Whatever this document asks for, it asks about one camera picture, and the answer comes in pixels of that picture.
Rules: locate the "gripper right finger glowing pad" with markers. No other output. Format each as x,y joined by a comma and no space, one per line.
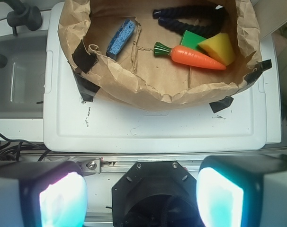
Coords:
243,191

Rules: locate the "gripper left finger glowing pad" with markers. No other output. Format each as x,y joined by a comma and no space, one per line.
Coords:
42,194

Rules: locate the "blue sponge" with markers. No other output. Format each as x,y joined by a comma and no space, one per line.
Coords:
120,38

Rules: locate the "black tape piece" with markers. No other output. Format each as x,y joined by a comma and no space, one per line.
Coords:
252,77
84,62
221,104

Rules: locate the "orange toy carrot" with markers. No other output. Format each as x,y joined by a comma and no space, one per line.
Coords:
187,56

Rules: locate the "yellow foam wedge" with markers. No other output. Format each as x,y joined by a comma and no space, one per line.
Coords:
219,47

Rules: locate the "brown paper bag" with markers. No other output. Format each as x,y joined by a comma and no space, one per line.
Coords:
140,79

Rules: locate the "green block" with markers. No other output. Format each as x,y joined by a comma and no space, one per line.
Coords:
191,40

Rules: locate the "black toy faucet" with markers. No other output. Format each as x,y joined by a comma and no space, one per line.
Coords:
23,15

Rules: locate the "aluminium frame rail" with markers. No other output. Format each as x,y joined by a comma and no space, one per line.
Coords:
94,163

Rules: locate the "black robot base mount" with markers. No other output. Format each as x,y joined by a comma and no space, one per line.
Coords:
156,195

